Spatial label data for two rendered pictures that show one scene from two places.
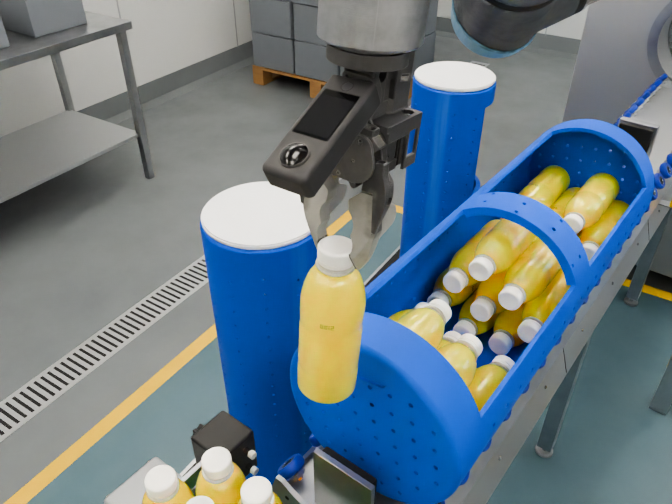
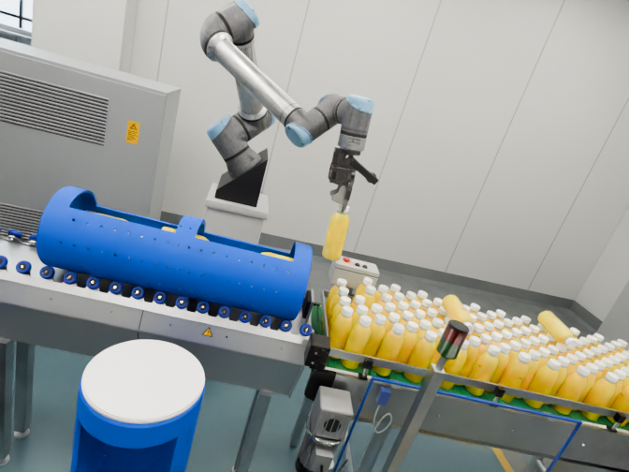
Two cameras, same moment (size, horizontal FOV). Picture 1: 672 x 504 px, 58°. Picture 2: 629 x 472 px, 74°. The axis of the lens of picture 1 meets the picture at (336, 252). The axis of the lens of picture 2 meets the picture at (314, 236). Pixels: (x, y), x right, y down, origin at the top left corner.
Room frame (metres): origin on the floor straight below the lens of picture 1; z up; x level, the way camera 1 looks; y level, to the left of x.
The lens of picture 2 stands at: (1.54, 0.93, 1.80)
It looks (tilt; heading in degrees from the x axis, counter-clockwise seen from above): 20 degrees down; 224
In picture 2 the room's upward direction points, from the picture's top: 17 degrees clockwise
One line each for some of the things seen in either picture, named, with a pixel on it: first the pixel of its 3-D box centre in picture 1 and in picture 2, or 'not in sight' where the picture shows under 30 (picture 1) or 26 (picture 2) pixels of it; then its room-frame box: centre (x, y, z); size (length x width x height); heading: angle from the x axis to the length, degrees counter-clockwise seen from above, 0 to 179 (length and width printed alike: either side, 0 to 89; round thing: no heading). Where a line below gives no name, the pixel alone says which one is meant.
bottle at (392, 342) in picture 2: not in sight; (388, 350); (0.36, 0.30, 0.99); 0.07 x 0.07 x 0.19
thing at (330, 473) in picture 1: (346, 491); (306, 308); (0.50, -0.01, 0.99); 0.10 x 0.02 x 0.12; 52
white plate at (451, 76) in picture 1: (454, 76); not in sight; (2.06, -0.41, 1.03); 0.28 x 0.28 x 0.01
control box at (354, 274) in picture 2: not in sight; (353, 272); (0.16, -0.12, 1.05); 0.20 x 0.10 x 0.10; 142
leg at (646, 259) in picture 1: (651, 244); not in sight; (2.07, -1.31, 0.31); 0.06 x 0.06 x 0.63; 52
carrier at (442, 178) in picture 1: (441, 187); not in sight; (2.06, -0.41, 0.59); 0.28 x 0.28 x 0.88
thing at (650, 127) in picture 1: (630, 148); not in sight; (1.56, -0.83, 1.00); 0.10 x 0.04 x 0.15; 52
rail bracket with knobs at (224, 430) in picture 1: (227, 456); (316, 351); (0.59, 0.17, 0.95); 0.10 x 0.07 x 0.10; 52
